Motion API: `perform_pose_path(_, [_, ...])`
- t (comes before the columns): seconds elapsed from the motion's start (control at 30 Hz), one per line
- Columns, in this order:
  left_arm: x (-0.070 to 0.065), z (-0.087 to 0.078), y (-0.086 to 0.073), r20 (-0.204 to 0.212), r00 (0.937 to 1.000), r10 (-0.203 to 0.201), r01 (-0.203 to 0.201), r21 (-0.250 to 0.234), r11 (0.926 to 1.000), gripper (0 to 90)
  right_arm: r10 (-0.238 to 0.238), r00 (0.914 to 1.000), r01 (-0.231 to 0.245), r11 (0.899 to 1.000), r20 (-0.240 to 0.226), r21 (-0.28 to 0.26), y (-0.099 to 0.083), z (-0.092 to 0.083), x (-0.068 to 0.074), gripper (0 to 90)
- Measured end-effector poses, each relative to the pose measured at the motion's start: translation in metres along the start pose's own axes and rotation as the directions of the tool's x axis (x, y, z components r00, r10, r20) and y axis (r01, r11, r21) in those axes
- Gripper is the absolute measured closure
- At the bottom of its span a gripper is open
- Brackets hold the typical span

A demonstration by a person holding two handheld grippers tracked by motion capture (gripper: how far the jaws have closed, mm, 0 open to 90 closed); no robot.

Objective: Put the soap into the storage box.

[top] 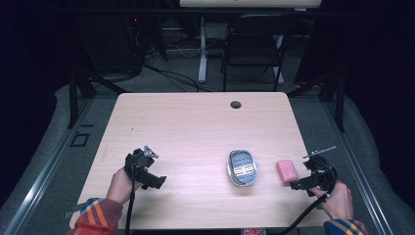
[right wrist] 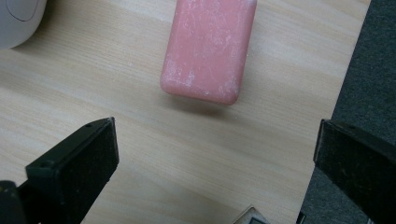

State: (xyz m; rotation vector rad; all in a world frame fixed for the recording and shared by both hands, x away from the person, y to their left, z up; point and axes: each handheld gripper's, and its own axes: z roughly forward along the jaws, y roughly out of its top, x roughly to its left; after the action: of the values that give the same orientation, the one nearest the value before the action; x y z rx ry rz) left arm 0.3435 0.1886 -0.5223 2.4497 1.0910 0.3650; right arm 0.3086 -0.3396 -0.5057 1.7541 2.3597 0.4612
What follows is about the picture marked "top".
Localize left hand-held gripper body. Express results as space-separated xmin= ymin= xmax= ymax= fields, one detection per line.
xmin=123 ymin=145 xmax=161 ymax=182

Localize aluminium floor rail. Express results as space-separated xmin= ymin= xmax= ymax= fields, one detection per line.
xmin=322 ymin=101 xmax=394 ymax=235
xmin=2 ymin=97 xmax=94 ymax=235

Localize pink soap bar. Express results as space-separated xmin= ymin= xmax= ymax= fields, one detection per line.
xmin=275 ymin=159 xmax=300 ymax=186

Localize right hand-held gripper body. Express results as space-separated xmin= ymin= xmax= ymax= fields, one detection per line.
xmin=301 ymin=145 xmax=340 ymax=198

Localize black metal stand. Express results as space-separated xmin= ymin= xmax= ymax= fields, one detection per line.
xmin=287 ymin=67 xmax=346 ymax=133
xmin=67 ymin=67 xmax=128 ymax=129

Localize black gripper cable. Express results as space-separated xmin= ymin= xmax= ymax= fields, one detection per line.
xmin=279 ymin=192 xmax=331 ymax=235
xmin=124 ymin=161 xmax=137 ymax=235

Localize black folding chair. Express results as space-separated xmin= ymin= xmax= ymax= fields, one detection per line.
xmin=220 ymin=13 xmax=298 ymax=92

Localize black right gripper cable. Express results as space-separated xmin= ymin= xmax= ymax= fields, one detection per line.
xmin=279 ymin=192 xmax=331 ymax=235

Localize white desk with legs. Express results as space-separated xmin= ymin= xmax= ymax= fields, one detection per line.
xmin=178 ymin=0 xmax=323 ymax=85

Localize black floor cables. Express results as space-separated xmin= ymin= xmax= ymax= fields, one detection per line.
xmin=123 ymin=19 xmax=218 ymax=93

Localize person's left hand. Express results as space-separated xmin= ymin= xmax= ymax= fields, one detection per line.
xmin=105 ymin=167 xmax=144 ymax=206

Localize grey soap dish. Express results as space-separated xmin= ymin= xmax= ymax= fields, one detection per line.
xmin=226 ymin=149 xmax=259 ymax=188

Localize person's right hand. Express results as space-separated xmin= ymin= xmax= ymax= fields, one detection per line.
xmin=308 ymin=180 xmax=355 ymax=221

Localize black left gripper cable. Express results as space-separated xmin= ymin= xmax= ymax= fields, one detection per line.
xmin=124 ymin=161 xmax=137 ymax=235

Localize red printed packet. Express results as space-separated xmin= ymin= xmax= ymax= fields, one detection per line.
xmin=240 ymin=228 xmax=268 ymax=235

